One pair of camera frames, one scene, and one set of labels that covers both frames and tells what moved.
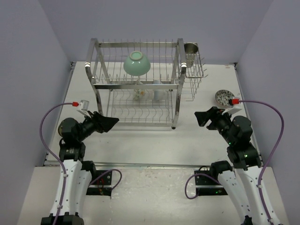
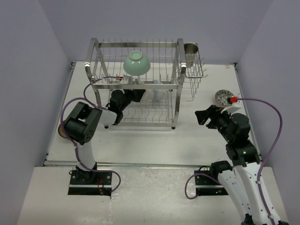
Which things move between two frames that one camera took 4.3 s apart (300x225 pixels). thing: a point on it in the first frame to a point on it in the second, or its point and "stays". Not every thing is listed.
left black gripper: x=101 y=123 to x=139 y=93
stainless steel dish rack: x=145 y=82 stays
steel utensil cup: x=190 y=48 stays
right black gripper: x=214 y=114 stays
